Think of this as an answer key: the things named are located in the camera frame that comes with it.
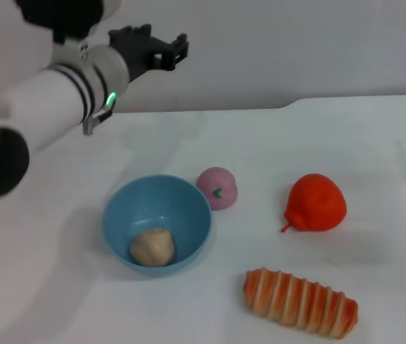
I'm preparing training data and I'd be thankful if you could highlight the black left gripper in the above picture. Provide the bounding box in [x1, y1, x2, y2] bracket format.
[107, 24, 190, 84]

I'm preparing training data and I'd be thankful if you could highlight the blue bowl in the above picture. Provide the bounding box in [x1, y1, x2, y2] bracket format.
[102, 173, 213, 278]

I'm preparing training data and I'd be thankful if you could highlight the beige potato toy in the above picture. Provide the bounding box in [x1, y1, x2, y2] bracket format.
[130, 227, 175, 267]

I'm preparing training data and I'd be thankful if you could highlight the pink peach bun toy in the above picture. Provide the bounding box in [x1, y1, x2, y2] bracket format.
[195, 166, 240, 211]

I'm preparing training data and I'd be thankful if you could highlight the orange striped bread loaf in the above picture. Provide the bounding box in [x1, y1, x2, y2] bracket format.
[242, 267, 359, 340]

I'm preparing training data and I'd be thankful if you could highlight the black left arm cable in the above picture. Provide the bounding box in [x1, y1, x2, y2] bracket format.
[82, 96, 118, 136]

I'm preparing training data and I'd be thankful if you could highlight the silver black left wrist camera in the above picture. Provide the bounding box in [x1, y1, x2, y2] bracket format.
[14, 0, 121, 44]

